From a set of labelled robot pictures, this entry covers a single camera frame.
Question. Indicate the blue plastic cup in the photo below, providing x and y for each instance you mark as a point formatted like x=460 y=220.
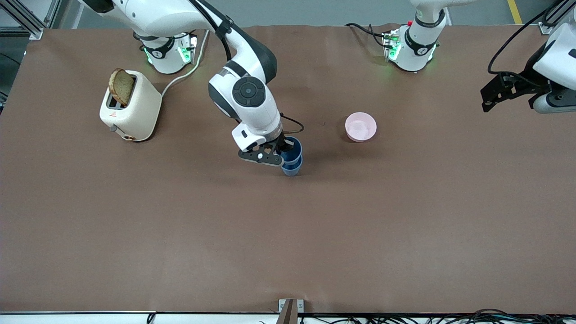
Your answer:
x=294 y=155
x=291 y=170

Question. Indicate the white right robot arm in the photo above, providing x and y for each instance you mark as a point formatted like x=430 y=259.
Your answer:
x=252 y=108

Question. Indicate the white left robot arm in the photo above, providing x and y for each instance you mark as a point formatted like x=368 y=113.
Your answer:
x=411 y=54

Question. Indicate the pink bowl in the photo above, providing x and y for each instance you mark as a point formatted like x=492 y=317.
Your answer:
x=360 y=127

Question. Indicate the brown table mat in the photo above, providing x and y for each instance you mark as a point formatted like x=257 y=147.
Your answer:
x=288 y=234

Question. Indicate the cream white toaster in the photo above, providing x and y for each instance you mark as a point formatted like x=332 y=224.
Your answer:
x=137 y=112

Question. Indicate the brown bread slice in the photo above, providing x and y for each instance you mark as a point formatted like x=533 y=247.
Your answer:
x=121 y=86

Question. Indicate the dark brown pole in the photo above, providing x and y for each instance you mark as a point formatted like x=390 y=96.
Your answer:
x=287 y=315

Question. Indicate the aluminium frame profile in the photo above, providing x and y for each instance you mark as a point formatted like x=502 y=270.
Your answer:
x=551 y=28
x=27 y=22

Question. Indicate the metal table edge bracket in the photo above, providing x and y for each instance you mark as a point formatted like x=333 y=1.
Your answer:
x=299 y=306

